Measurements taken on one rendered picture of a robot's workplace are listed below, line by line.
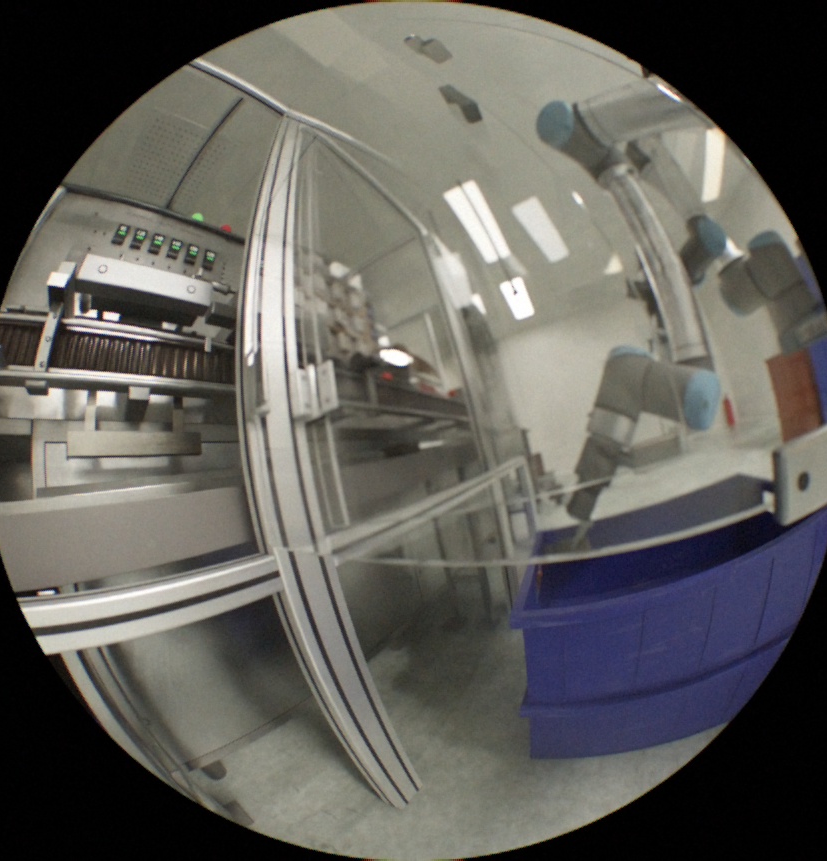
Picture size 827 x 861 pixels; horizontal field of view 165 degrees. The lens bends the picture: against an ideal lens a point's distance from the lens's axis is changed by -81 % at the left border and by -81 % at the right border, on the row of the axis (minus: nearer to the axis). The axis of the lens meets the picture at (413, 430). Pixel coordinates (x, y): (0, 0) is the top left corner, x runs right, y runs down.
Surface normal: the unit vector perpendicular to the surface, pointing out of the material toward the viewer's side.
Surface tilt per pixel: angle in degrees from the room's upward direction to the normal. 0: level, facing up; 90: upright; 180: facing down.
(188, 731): 90
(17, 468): 90
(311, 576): 90
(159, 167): 180
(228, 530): 90
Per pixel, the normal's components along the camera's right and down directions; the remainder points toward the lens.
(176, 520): 0.84, -0.25
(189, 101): 0.21, 0.97
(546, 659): -0.48, -0.02
